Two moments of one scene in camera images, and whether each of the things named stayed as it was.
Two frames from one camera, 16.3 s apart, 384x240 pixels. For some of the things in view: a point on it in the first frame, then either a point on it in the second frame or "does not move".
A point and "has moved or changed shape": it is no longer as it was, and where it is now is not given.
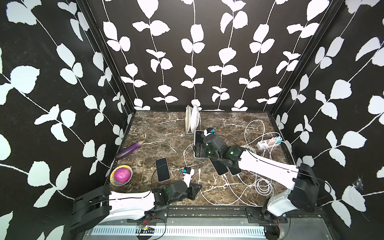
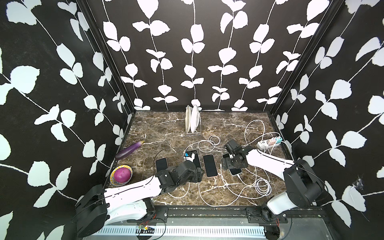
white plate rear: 188,114 does not move
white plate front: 195,119 does not move
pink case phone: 162,170 does not move
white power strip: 266,143 does not move
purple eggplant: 127,150 does not move
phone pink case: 220,167 has moved or changed shape
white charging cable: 202,194 has moved or changed shape
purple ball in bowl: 122,174 does not move
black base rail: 157,214 does not move
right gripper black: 200,148 → 227,163
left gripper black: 193,192 → 197,175
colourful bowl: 120,175 does not move
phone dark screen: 199,152 → 197,160
